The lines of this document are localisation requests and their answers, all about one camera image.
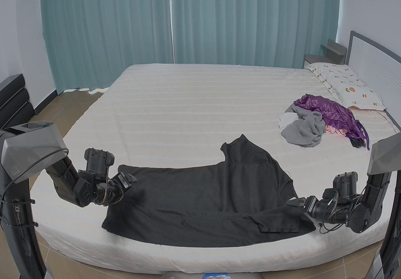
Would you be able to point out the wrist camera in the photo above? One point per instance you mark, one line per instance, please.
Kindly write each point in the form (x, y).
(309, 206)
(127, 182)

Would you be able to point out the purple satin garment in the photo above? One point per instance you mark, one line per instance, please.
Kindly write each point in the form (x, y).
(335, 111)

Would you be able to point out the small black garment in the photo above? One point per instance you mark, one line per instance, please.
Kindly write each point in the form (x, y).
(357, 143)

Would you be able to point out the black chest of drawers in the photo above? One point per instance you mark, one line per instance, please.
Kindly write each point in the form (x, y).
(12, 99)

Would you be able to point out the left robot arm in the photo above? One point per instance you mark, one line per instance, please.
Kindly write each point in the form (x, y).
(28, 143)

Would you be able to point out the grey bedside table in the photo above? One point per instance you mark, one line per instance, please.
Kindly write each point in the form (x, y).
(327, 53)

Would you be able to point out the black T-shirt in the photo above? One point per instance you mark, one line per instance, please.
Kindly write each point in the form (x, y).
(203, 196)

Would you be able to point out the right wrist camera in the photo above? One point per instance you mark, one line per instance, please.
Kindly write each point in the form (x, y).
(309, 206)

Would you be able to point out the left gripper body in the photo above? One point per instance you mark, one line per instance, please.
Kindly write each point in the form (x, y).
(114, 191)

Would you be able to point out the bed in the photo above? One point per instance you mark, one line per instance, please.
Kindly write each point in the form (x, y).
(194, 105)

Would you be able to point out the white printed pillow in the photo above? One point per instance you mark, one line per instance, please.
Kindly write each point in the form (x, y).
(347, 85)

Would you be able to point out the white garment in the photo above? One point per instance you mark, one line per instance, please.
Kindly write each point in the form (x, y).
(286, 120)

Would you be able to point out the grey garment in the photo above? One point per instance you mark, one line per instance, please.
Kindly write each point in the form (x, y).
(304, 133)

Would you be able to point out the pink garment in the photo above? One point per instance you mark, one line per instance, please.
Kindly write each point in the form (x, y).
(335, 131)

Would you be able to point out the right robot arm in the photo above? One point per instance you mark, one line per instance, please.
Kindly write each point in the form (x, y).
(380, 152)

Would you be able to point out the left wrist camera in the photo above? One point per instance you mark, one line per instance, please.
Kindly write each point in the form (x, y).
(127, 182)

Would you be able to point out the blue-green curtain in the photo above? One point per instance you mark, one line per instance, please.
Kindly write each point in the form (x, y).
(106, 21)
(250, 11)

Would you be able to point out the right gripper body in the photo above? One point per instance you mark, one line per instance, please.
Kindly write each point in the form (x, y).
(321, 212)

